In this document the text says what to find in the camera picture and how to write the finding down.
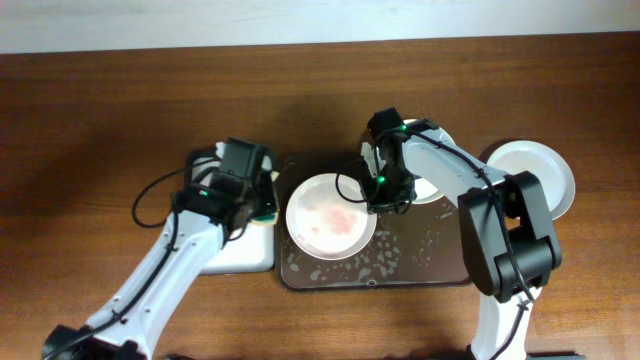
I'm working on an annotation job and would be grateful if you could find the white plate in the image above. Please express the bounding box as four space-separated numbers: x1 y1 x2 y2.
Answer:
285 173 377 261
403 118 455 205

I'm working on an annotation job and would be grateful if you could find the green and yellow sponge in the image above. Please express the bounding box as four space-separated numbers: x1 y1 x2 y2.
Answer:
250 171 280 226

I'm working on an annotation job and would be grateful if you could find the pale grey plate front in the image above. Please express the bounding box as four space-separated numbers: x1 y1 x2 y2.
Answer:
486 140 576 220

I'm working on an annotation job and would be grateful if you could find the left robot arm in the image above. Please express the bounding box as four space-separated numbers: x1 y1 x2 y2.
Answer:
42 138 279 359

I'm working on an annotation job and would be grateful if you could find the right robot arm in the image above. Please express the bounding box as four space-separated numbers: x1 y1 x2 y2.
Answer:
359 108 562 359

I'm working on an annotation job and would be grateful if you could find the black tray with soapy foam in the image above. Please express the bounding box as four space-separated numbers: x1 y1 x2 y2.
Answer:
185 142 275 275

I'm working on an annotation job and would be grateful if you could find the dark brown serving tray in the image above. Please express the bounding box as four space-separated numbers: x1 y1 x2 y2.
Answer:
275 154 469 291

